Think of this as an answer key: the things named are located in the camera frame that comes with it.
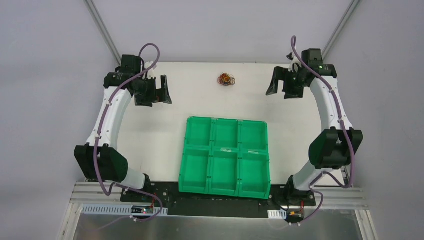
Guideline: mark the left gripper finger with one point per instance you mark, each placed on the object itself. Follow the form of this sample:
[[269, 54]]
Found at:
[[165, 95], [143, 100]]

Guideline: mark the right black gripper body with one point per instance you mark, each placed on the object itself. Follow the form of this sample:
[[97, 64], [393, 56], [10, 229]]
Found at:
[[289, 84]]

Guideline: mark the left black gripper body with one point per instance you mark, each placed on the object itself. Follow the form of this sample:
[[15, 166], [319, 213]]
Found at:
[[154, 91]]

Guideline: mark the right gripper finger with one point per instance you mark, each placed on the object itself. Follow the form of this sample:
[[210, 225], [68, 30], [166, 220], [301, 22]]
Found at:
[[278, 75], [294, 94]]

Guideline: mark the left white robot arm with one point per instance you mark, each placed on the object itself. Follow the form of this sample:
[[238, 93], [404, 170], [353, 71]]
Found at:
[[99, 158]]

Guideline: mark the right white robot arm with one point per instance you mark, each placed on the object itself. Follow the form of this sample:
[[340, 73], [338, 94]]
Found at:
[[333, 152]]

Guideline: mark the green six-compartment tray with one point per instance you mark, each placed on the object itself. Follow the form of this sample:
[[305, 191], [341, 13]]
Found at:
[[226, 157]]

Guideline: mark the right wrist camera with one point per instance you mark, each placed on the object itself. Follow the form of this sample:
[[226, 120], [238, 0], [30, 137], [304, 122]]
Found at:
[[295, 64]]

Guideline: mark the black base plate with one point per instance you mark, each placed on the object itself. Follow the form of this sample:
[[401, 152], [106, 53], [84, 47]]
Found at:
[[202, 205]]

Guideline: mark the aluminium frame rail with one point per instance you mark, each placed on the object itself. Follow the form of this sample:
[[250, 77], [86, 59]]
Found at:
[[91, 193]]

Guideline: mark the right white cable duct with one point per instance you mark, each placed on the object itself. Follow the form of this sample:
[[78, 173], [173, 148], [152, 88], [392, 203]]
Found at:
[[277, 214]]

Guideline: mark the white cable duct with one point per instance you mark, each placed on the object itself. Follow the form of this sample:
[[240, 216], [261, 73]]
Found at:
[[123, 210], [277, 214]]

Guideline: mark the left white cable duct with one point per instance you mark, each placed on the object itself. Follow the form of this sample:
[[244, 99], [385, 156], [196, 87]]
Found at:
[[123, 210]]

